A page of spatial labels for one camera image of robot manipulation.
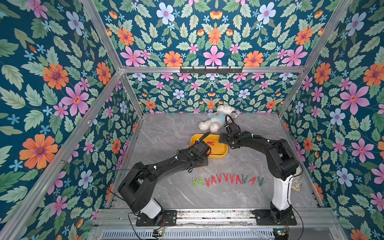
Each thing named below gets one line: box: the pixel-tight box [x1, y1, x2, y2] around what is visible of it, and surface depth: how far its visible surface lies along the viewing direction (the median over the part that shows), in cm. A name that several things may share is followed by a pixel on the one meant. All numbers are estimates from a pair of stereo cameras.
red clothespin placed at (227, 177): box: [223, 172, 230, 183], surface depth 89 cm
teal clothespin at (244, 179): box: [242, 174, 248, 185], surface depth 88 cm
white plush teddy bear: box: [198, 105, 235, 132], surface depth 109 cm
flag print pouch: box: [291, 175, 303, 192], surface depth 84 cm
